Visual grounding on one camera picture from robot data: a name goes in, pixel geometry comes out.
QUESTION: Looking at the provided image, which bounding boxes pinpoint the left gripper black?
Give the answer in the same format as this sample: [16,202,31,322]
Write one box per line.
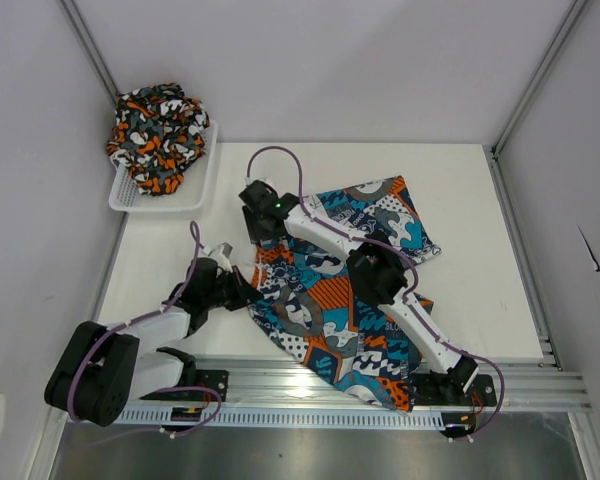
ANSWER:
[204,265,263,312]

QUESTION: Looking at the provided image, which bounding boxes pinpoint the blue orange patterned shorts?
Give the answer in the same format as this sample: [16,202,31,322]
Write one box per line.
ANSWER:
[249,176,441,412]

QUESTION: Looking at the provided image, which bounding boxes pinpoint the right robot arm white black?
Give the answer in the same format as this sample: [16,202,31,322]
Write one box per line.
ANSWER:
[239,180,479,404]

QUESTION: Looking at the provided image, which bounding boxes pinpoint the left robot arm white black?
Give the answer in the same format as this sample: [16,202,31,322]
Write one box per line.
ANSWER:
[43,258,263,427]

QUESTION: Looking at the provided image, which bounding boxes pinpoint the black orange camouflage shorts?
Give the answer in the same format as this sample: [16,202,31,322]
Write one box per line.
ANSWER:
[106,82,211,197]

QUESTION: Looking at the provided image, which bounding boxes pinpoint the white plastic basket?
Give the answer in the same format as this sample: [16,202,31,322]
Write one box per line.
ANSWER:
[108,120,220,219]

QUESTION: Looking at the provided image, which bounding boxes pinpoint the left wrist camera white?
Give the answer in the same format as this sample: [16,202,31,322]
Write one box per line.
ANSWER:
[201,242,233,271]

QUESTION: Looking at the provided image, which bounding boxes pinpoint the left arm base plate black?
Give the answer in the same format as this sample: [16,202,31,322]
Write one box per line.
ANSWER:
[142,370,229,402]

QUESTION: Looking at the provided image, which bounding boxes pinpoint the aluminium mounting rail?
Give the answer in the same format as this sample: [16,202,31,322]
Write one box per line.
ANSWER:
[47,357,592,412]

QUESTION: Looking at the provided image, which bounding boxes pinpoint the white slotted cable duct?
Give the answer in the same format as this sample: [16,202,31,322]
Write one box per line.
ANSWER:
[114,405,474,431]

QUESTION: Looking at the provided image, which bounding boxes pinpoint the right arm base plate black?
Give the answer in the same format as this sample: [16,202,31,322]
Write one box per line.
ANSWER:
[407,373,497,407]

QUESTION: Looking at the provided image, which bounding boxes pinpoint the left aluminium frame post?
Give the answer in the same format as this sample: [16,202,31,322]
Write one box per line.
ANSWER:
[58,0,119,104]

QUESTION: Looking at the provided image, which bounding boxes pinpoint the aluminium frame post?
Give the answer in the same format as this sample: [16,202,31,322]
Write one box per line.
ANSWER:
[490,0,592,160]
[58,0,119,104]

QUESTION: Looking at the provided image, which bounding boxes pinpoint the right side aluminium rail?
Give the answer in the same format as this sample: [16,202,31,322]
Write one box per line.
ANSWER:
[483,146,563,371]

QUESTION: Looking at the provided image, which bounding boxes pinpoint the right aluminium frame post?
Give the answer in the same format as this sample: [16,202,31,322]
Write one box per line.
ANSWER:
[490,0,592,160]

